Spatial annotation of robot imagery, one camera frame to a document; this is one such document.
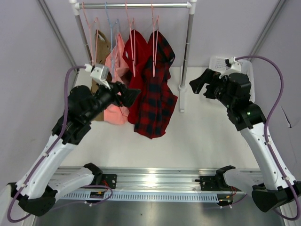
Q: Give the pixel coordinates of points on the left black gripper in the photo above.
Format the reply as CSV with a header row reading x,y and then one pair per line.
x,y
127,95

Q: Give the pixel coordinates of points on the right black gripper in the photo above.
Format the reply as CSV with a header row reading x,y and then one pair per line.
x,y
209,76

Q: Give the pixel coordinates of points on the red plaid skirt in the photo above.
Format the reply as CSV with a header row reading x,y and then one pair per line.
x,y
157,102

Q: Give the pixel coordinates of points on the pink wire hanger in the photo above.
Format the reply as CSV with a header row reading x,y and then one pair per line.
x,y
155,20

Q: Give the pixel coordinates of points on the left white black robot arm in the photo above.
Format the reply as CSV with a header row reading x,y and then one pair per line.
x,y
35,193

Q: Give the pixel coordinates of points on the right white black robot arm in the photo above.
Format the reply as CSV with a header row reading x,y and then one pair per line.
x,y
278,186

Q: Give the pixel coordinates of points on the brown skirt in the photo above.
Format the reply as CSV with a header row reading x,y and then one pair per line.
x,y
103,49

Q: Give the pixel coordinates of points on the solid red skirt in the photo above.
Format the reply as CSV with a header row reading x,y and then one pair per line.
x,y
143,52

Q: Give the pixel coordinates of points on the pink hanger holding red skirt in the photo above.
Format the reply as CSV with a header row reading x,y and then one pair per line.
x,y
131,23

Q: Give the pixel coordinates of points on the pink hanger far left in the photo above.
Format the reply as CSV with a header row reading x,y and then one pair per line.
x,y
92,25

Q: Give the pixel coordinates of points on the white plastic basket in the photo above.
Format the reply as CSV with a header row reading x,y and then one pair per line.
x,y
218,64

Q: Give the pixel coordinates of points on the metal clothes rack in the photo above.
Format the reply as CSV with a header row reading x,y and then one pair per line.
x,y
190,5

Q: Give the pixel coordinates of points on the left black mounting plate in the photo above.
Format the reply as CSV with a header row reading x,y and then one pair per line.
x,y
109,180

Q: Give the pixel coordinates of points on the black mounting plate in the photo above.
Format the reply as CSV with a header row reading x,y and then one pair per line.
x,y
214,183
109,180

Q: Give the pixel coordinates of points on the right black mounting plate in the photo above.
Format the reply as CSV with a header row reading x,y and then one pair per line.
x,y
214,183

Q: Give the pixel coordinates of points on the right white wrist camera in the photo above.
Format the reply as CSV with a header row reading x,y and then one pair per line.
x,y
232,66

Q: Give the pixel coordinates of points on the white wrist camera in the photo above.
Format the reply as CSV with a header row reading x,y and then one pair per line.
x,y
232,66
98,73

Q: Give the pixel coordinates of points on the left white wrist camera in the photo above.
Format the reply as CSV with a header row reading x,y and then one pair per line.
x,y
98,73

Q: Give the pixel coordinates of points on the blue wire hanger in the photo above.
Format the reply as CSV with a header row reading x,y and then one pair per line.
x,y
113,26

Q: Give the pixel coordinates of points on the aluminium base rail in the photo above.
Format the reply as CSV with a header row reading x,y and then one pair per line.
x,y
156,185

